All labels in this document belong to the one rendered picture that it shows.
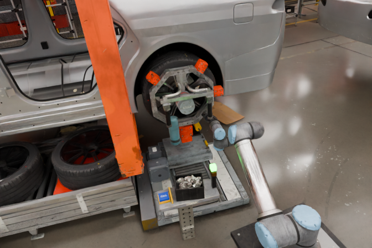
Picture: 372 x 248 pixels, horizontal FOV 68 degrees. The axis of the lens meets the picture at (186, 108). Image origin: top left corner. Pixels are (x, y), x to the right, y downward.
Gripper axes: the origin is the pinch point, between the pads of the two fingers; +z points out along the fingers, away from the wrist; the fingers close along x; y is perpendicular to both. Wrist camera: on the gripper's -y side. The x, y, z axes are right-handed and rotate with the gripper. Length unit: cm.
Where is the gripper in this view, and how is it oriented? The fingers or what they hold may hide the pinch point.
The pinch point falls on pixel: (205, 111)
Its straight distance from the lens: 254.5
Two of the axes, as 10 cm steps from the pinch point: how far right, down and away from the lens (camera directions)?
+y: 7.4, 4.7, 4.8
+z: -2.3, -4.9, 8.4
